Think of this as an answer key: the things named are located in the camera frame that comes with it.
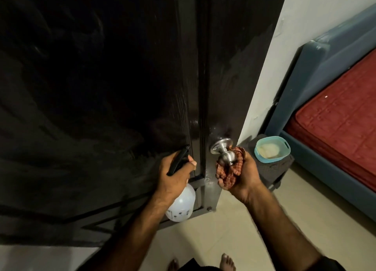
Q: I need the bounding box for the black right sleeve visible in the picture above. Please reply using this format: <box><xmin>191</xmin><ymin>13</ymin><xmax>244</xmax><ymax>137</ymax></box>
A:
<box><xmin>305</xmin><ymin>256</ymin><xmax>347</xmax><ymax>271</ymax></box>

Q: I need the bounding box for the person's left hand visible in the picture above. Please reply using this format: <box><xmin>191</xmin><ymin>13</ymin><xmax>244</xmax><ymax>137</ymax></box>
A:
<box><xmin>155</xmin><ymin>150</ymin><xmax>197</xmax><ymax>205</ymax></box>

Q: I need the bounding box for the red quilted mattress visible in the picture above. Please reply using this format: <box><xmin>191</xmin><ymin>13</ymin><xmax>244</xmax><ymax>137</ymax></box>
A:
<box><xmin>285</xmin><ymin>49</ymin><xmax>376</xmax><ymax>192</ymax></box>

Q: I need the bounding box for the person's right foot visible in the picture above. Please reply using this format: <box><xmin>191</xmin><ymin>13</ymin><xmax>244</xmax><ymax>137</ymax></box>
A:
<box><xmin>219</xmin><ymin>253</ymin><xmax>237</xmax><ymax>271</ymax></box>

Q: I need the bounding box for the person's right forearm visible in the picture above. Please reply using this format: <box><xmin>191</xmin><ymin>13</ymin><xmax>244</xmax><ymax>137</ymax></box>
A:
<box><xmin>245</xmin><ymin>185</ymin><xmax>322</xmax><ymax>271</ymax></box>

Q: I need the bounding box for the light green tray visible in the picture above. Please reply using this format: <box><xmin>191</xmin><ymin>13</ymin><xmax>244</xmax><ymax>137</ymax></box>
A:
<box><xmin>254</xmin><ymin>136</ymin><xmax>291</xmax><ymax>164</ymax></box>

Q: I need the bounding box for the black wooden door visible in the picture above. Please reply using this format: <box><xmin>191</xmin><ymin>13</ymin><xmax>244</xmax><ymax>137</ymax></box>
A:
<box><xmin>0</xmin><ymin>0</ymin><xmax>290</xmax><ymax>248</ymax></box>

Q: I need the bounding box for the orange checked cloth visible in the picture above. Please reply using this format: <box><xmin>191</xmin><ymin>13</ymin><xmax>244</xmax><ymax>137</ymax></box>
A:
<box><xmin>215</xmin><ymin>146</ymin><xmax>245</xmax><ymax>191</ymax></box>

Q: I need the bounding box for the dark plastic stool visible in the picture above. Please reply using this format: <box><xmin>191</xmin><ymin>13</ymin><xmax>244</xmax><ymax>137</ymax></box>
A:
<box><xmin>249</xmin><ymin>134</ymin><xmax>295</xmax><ymax>192</ymax></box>

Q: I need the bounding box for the blue bed frame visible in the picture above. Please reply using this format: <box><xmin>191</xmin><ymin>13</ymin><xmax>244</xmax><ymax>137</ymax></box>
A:
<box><xmin>264</xmin><ymin>3</ymin><xmax>376</xmax><ymax>221</ymax></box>

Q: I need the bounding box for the black shirt torso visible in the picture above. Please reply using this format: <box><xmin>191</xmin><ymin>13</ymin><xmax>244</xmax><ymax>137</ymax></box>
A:
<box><xmin>177</xmin><ymin>257</ymin><xmax>224</xmax><ymax>271</ymax></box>

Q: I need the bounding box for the person's right hand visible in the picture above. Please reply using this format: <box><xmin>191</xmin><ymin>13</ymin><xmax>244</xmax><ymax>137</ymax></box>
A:
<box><xmin>225</xmin><ymin>151</ymin><xmax>262</xmax><ymax>205</ymax></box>

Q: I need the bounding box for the white spray bottle black trigger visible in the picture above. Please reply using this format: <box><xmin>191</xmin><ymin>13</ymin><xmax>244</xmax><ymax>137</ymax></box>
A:
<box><xmin>165</xmin><ymin>145</ymin><xmax>197</xmax><ymax>223</ymax></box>

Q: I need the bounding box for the person's left forearm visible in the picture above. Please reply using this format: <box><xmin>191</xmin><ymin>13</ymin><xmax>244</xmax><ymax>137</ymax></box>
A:
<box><xmin>94</xmin><ymin>193</ymin><xmax>174</xmax><ymax>271</ymax></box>

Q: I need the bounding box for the silver door knob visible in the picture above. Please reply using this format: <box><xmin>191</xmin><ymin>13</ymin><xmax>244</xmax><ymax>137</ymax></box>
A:
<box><xmin>210</xmin><ymin>138</ymin><xmax>238</xmax><ymax>166</ymax></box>

